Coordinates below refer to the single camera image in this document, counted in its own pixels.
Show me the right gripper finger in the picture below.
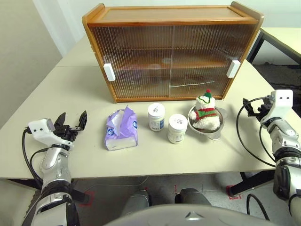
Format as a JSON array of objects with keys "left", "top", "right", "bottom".
[
  {"left": 243, "top": 97, "right": 256, "bottom": 111},
  {"left": 246, "top": 107, "right": 259, "bottom": 118}
]

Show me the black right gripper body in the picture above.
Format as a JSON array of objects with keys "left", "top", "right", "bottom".
[{"left": 256, "top": 95, "right": 274, "bottom": 122}]

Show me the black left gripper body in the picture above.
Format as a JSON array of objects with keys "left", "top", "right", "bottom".
[{"left": 54, "top": 124, "right": 80, "bottom": 143}]

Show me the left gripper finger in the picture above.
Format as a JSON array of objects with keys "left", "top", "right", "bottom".
[
  {"left": 75, "top": 109, "right": 88, "bottom": 131},
  {"left": 54, "top": 112, "right": 67, "bottom": 129}
]

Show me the white door handle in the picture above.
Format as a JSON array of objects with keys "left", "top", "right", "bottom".
[
  {"left": 103, "top": 63, "right": 116, "bottom": 82},
  {"left": 226, "top": 60, "right": 240, "bottom": 78}
]

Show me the purple tissue pack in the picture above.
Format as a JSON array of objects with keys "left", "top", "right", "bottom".
[{"left": 104, "top": 105, "right": 139, "bottom": 151}]

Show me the white plush bear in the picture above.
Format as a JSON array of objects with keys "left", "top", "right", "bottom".
[{"left": 189, "top": 89, "right": 221, "bottom": 131}]

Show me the metal bowl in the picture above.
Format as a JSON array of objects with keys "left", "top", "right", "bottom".
[{"left": 187, "top": 105, "right": 228, "bottom": 141}]

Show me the ribbed clear sliding door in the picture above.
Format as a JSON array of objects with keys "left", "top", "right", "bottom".
[
  {"left": 168, "top": 24, "right": 256, "bottom": 97},
  {"left": 90, "top": 25, "right": 175, "bottom": 99}
]

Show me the white lidded mayonnaise jar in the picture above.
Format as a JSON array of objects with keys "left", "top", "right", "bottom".
[
  {"left": 167, "top": 113, "right": 188, "bottom": 144},
  {"left": 147, "top": 103, "right": 166, "bottom": 132}
]

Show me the wooden cabinet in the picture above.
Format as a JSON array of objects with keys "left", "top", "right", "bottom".
[{"left": 81, "top": 1, "right": 264, "bottom": 104}]

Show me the cream table with black legs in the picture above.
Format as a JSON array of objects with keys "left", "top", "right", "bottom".
[{"left": 246, "top": 27, "right": 301, "bottom": 65}]

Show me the grey rounded robot knee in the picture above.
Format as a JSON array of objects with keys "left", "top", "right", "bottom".
[
  {"left": 174, "top": 187, "right": 212, "bottom": 207},
  {"left": 121, "top": 189, "right": 153, "bottom": 216}
]

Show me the grey robot torso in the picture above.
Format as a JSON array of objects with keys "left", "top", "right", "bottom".
[{"left": 103, "top": 203, "right": 275, "bottom": 226}]

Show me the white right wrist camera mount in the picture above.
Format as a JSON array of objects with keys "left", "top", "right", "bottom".
[{"left": 260, "top": 89, "right": 294, "bottom": 123}]

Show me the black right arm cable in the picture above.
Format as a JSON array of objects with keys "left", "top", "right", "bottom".
[{"left": 236, "top": 95, "right": 278, "bottom": 169}]

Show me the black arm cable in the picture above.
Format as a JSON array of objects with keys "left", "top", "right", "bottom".
[
  {"left": 22, "top": 128, "right": 48, "bottom": 189},
  {"left": 236, "top": 95, "right": 278, "bottom": 169}
]

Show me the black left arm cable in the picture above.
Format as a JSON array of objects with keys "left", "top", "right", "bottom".
[{"left": 22, "top": 128, "right": 48, "bottom": 189}]

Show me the black robot body cable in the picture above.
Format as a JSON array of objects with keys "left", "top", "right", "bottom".
[{"left": 246, "top": 193, "right": 270, "bottom": 222}]

